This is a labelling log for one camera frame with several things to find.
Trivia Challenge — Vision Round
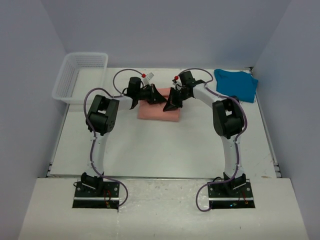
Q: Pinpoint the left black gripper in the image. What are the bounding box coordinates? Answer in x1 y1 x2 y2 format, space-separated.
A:
135 83 166 105

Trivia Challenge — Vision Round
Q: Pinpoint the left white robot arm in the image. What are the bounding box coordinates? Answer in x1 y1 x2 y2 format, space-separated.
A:
80 77 167 197

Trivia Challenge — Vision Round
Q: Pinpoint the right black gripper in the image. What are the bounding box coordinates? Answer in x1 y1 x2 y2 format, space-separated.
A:
163 87 192 112

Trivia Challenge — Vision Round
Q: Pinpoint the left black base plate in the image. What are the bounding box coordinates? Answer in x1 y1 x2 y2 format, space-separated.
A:
72 181 120 210

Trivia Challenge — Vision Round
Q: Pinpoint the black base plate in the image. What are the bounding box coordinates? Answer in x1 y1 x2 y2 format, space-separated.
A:
72 181 120 210
207 180 256 210

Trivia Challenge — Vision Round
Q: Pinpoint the white plastic basket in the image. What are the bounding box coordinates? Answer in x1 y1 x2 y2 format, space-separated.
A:
51 52 109 105

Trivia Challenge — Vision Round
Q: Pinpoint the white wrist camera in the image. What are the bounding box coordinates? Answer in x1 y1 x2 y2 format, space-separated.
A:
172 75 179 84
141 72 154 86

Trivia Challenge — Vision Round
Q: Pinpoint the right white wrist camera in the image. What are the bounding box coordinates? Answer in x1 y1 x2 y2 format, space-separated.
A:
172 75 179 84

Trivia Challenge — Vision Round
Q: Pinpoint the pink t shirt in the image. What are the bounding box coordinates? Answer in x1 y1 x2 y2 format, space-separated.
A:
137 100 180 122

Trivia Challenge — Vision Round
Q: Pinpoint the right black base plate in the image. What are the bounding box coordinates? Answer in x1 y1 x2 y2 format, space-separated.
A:
207 180 256 210

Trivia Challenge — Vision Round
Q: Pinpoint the blue folded t shirt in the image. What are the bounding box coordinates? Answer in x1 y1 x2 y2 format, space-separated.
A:
214 69 258 103

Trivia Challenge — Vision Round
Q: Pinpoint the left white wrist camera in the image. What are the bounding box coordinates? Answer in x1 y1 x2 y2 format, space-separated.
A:
141 72 154 86

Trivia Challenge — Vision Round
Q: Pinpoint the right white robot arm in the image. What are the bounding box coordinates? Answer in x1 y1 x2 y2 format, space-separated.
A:
163 70 248 197

